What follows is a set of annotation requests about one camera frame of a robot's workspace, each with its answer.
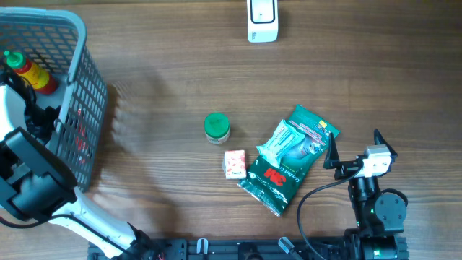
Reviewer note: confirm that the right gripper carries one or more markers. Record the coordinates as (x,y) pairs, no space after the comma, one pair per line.
(332,162)

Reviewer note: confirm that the teal wet wipes pack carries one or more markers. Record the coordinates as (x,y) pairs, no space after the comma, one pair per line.
(284,138)

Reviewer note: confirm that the green 3M gloves package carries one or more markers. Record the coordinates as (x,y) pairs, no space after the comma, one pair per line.
(275,187)

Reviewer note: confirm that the green lid jar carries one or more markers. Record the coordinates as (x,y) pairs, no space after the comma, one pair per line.
(217,128)

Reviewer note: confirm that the red sauce bottle green cap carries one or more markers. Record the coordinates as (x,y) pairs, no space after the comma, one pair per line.
(37,77)

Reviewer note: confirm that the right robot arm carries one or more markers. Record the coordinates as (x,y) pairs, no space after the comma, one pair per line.
(380,213)

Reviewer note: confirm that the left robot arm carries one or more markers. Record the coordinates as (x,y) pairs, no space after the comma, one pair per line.
(37,187)

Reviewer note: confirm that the white barcode scanner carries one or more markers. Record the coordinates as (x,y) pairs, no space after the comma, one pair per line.
(263,21)

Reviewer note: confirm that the grey plastic shopping basket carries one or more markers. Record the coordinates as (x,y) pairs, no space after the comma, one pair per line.
(56,41)

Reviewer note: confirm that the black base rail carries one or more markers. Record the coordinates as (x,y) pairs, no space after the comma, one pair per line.
(325,248)

